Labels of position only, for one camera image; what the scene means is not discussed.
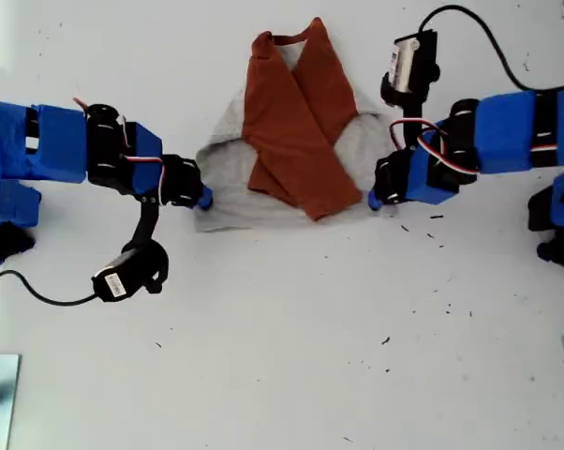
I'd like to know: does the grey shirt with brown sleeves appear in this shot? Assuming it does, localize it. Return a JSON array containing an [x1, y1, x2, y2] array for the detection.
[[193, 17, 398, 234]]

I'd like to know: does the red and white wire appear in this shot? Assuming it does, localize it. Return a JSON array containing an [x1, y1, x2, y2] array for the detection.
[[72, 96, 167, 203], [388, 119, 480, 177]]

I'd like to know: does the black camera cable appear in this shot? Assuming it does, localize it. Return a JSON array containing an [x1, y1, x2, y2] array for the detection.
[[420, 4, 564, 93], [0, 269, 98, 308]]

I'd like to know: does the black camera box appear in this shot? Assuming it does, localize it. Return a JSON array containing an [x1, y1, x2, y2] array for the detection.
[[91, 239, 171, 305], [379, 30, 440, 108]]

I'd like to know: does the black camera stalk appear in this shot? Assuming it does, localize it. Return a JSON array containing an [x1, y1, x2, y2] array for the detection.
[[122, 194, 162, 254], [400, 100, 426, 152]]

